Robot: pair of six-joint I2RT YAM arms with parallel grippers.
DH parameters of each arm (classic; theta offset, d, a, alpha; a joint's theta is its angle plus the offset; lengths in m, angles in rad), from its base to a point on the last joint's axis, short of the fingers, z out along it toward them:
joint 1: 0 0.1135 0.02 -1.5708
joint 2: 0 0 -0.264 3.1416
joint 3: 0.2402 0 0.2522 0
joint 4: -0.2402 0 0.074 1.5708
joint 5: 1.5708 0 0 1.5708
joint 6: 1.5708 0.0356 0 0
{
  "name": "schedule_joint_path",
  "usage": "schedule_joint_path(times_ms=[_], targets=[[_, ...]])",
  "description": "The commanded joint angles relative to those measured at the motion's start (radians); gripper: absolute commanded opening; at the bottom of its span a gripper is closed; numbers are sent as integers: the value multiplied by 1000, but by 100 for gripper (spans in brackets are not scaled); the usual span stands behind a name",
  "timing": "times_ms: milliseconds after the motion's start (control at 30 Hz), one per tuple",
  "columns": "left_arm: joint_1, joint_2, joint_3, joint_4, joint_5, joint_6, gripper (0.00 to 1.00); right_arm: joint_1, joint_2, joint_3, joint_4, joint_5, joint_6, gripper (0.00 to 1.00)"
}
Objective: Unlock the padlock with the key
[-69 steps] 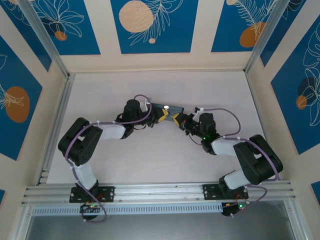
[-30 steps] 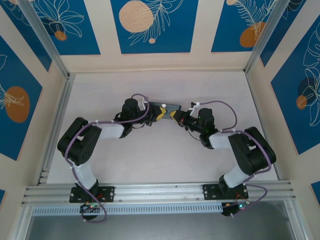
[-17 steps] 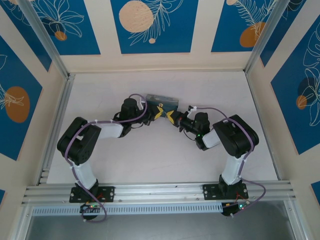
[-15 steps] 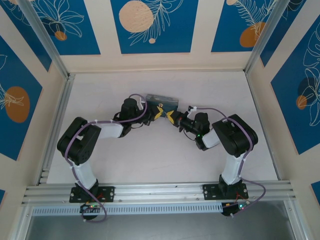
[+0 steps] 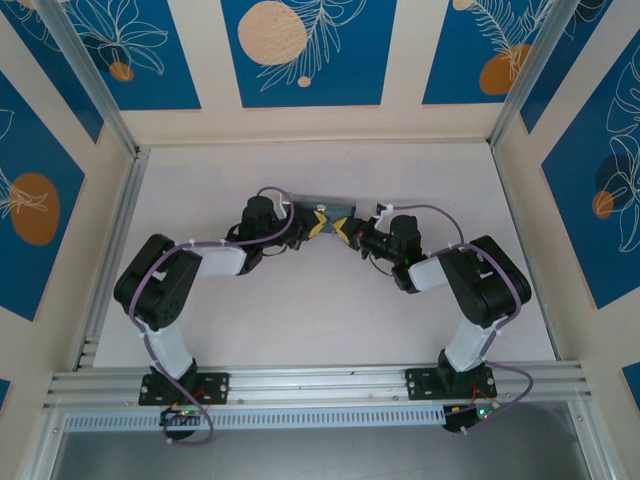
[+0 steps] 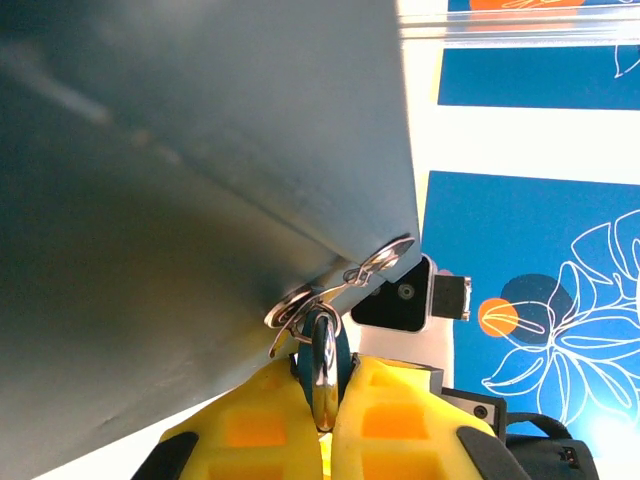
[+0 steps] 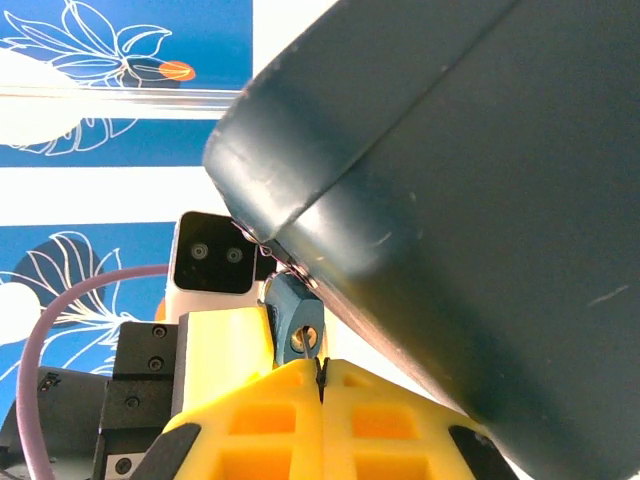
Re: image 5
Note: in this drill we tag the starry night painted tin box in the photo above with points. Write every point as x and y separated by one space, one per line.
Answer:
307 205

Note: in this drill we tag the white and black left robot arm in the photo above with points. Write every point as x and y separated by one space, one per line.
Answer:
170 350

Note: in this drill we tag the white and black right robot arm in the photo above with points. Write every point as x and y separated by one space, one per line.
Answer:
470 345

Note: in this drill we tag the black controller board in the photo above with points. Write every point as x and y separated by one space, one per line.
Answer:
462 421
175 416

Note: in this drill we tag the grey metal sheet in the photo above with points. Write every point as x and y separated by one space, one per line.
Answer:
320 460

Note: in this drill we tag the aluminium side floor rail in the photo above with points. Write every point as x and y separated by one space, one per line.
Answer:
525 210
115 240

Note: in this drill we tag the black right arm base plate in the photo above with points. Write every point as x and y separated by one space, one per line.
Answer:
420 382

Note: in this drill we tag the long aluminium mounting rail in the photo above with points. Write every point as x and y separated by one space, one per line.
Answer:
320 385

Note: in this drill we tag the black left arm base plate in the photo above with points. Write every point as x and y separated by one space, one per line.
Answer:
220 387

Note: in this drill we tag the aluminium corner frame post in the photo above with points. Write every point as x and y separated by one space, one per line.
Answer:
527 70
90 80

